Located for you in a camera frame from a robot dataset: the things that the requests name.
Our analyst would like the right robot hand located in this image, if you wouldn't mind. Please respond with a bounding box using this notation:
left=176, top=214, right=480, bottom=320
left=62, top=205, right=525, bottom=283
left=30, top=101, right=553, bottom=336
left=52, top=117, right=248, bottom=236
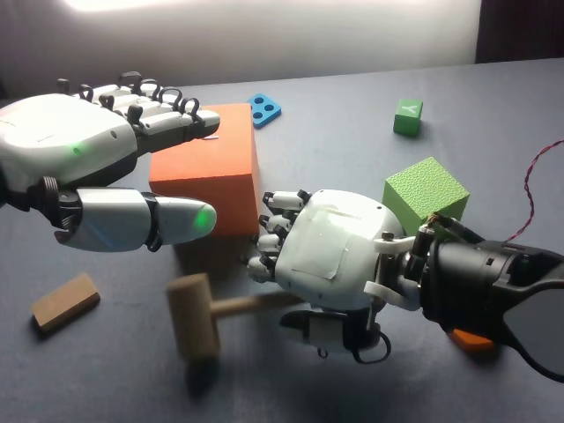
left=246, top=188, right=406, bottom=365

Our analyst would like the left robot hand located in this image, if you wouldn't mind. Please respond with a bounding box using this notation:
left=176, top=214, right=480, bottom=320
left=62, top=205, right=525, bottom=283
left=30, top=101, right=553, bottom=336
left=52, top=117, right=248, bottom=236
left=0, top=71, right=221, bottom=253

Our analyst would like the large orange foam cube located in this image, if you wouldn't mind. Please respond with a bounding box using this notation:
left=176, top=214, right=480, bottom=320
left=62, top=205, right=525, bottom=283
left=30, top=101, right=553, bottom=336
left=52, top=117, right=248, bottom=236
left=148, top=103, right=260, bottom=239

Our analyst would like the wooden mallet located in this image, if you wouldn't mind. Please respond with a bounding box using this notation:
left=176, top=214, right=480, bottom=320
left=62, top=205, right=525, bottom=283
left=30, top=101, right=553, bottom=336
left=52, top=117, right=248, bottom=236
left=166, top=272, right=308, bottom=363

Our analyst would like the blue four-hole square block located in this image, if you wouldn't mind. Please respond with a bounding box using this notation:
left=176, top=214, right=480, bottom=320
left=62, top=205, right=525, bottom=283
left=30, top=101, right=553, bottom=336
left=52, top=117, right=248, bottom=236
left=246, top=93, right=283, bottom=129

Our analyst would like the small green cube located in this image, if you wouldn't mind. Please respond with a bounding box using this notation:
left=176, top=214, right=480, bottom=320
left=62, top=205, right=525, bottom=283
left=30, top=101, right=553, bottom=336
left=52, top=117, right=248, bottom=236
left=393, top=99, right=425, bottom=136

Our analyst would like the brown rectangular wooden block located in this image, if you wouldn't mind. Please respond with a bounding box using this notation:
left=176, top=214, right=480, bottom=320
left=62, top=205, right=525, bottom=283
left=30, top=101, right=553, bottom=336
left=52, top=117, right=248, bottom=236
left=31, top=271, right=101, bottom=332

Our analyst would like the orange hexagon block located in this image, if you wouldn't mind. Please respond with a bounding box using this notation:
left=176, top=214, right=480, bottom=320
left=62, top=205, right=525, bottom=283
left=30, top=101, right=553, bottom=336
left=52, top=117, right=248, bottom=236
left=447, top=328, right=497, bottom=353

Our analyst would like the green textured foam cube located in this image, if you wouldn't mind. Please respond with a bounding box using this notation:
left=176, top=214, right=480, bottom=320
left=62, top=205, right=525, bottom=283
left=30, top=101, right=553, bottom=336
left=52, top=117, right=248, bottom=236
left=382, top=157, right=471, bottom=237

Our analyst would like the red twisted cable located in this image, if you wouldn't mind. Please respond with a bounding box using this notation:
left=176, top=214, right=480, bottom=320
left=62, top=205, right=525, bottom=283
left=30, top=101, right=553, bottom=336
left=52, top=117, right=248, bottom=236
left=501, top=139, right=564, bottom=242

